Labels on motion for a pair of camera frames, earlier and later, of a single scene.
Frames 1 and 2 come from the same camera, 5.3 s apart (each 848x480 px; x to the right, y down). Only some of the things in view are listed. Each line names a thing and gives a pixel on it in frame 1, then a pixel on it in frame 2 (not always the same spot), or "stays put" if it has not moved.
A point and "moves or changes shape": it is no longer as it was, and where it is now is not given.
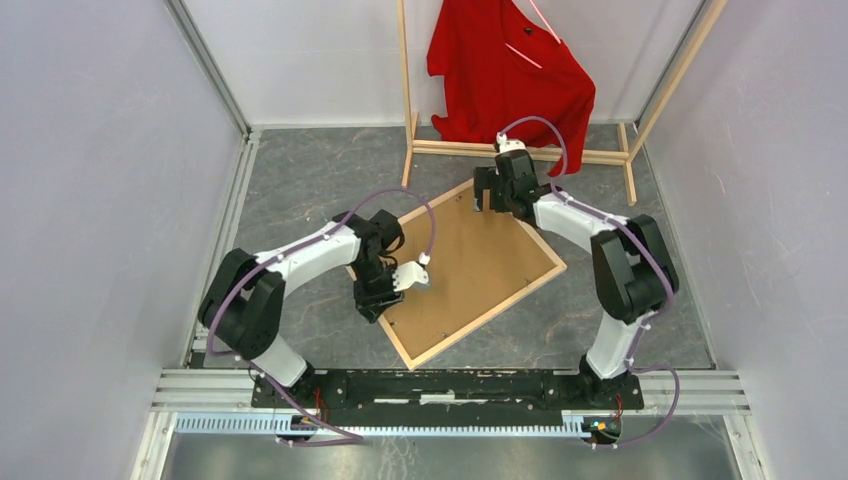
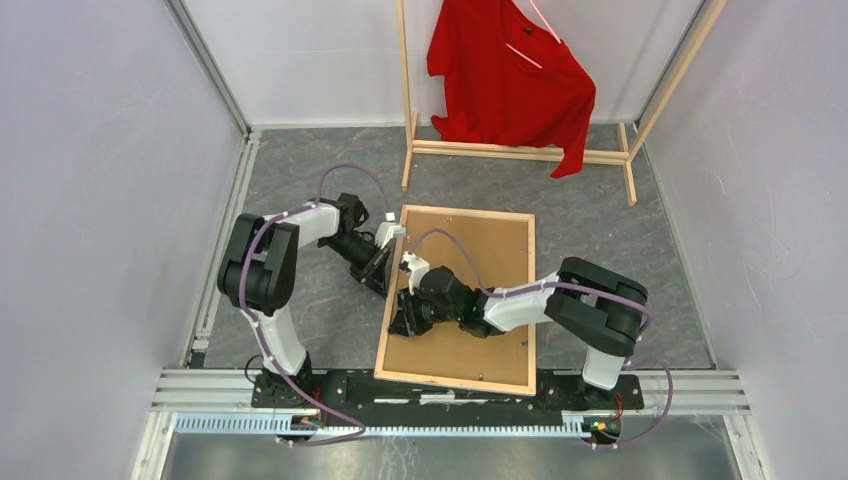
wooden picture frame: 479,263 → 531,389
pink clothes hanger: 522,56 stays put
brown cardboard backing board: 479,258 moves or changes shape
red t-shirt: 507,74 stays put
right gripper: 489,178 → 406,322
